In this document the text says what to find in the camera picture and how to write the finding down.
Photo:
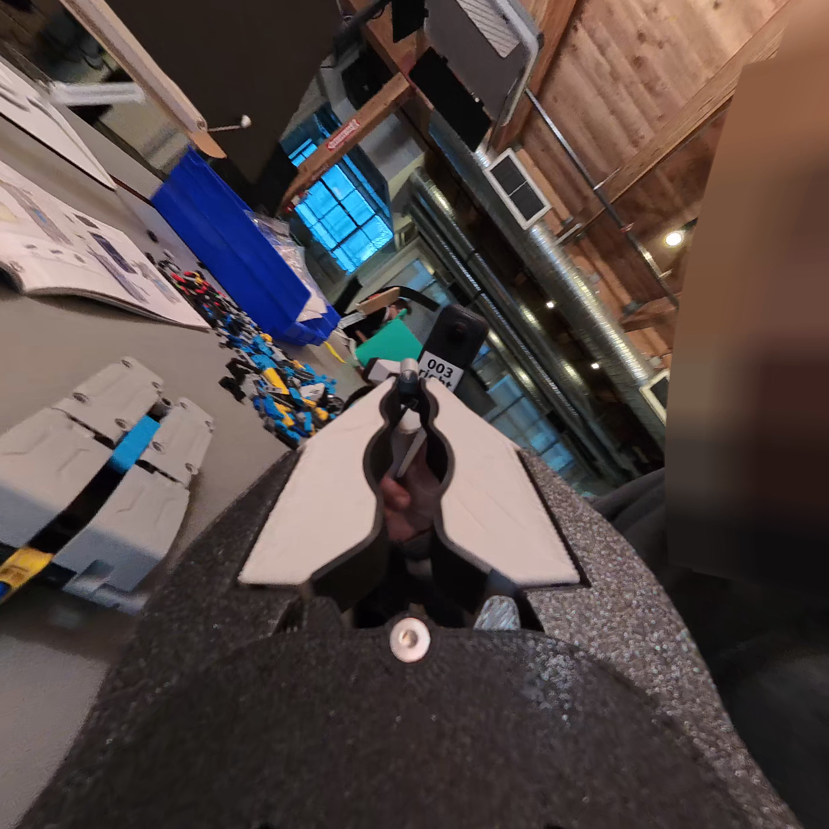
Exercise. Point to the silver air duct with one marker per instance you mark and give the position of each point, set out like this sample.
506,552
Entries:
570,278

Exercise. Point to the blue plastic bin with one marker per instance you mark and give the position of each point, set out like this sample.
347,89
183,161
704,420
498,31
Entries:
233,246

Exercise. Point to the pile of brick pieces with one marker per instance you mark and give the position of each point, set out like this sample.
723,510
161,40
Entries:
272,382

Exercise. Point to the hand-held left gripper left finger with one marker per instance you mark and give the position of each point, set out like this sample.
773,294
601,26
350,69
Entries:
311,511

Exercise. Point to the grey desk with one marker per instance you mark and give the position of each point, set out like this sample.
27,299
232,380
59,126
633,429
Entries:
39,362

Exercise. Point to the white vent panel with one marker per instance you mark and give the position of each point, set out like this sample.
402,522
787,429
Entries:
518,188

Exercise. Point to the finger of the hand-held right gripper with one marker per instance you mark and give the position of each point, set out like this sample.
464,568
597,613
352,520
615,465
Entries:
412,440
383,371

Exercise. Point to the grey brick robot chassis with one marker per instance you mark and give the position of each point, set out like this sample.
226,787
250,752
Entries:
58,466

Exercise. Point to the grey hanging box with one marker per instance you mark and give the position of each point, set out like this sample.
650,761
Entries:
479,52

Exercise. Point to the teal board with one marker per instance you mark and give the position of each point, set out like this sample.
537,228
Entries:
395,337

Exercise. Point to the window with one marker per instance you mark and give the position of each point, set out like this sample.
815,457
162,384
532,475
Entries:
343,214

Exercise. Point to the clear plastic bags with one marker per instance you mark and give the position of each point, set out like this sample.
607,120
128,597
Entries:
285,259

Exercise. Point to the black brick pin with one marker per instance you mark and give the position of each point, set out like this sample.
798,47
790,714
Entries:
411,398

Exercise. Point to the person's right hand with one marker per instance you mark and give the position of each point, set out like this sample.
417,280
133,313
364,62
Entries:
414,505

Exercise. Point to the dark partition panel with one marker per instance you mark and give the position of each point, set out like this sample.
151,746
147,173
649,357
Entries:
246,65

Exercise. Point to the small grey brick connector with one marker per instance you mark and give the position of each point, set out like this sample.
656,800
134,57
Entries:
409,370

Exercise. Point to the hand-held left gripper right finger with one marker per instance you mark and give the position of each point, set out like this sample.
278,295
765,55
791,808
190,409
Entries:
511,511

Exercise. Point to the open instruction booklet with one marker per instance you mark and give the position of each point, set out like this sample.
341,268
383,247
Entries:
58,259

